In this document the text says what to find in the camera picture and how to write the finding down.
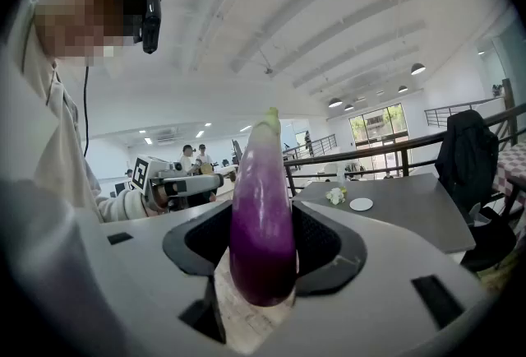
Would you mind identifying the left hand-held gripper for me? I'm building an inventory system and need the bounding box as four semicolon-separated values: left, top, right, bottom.
130;155;225;209

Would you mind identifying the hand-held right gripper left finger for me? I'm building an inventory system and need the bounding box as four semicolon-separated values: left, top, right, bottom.
6;178;235;357

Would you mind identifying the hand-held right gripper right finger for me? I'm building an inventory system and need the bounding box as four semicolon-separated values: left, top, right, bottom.
246;200;499;357

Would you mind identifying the green purple gradient vase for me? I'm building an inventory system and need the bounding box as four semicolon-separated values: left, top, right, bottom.
228;107;298;308

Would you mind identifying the person's left forearm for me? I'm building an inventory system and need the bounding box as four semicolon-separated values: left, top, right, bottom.
96;188;158;224

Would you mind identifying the black table top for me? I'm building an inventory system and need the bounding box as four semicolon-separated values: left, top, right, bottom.
292;173;477;254

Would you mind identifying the person's left hand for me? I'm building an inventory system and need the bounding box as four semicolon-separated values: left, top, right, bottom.
155;185;178;211

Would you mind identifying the round white coaster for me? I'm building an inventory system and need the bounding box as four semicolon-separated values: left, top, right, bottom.
349;197;375;212

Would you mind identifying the white flower bouquet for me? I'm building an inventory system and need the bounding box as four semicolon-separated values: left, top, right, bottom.
325;187;348;206

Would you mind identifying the dark metal railing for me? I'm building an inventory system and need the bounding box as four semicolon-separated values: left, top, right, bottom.
282;102;526;199

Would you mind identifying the black chair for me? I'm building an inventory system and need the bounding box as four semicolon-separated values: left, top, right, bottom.
459;201;518;273

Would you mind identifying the black jacket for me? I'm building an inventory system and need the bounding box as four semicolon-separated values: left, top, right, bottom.
434;109;501;206

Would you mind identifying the person's beige hoodie torso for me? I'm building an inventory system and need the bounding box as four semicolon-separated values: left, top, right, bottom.
0;0;104;225

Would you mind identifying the checkered tablecloth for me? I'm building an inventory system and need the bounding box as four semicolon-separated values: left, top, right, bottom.
491;141;526;209

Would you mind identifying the grey balcony railing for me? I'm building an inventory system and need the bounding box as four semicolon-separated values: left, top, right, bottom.
423;95;507;128

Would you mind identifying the person's face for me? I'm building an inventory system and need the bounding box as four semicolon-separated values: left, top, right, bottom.
35;0;136;67

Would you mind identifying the black camera cable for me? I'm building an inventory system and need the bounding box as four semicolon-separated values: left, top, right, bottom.
82;65;90;159

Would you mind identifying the black head-worn camera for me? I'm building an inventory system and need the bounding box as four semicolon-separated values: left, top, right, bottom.
141;0;163;55

